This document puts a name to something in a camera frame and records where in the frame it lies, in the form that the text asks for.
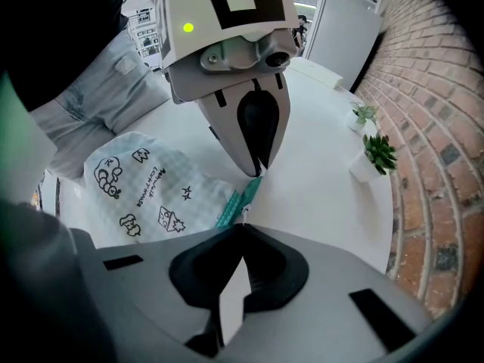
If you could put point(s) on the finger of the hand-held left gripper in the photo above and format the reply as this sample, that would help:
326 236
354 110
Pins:
223 123
281 108

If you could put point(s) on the light blue jeans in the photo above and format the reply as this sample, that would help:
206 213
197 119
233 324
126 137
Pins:
94 100

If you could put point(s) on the pale green potted plant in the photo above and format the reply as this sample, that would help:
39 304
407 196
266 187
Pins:
363 113

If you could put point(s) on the dark green potted plant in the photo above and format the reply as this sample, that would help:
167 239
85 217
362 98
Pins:
378 153

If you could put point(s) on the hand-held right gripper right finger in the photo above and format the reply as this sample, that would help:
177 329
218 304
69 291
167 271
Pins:
325 278

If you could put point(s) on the cream flat box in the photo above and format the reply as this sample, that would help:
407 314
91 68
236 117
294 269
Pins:
314 72

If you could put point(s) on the light blue printed zipper pouch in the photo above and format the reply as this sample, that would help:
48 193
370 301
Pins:
159 187

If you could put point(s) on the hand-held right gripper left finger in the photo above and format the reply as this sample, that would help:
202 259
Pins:
143 301

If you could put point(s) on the grey partition panel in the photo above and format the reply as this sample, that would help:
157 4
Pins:
344 36

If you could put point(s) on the black printed t-shirt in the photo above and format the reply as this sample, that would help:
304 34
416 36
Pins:
56 32

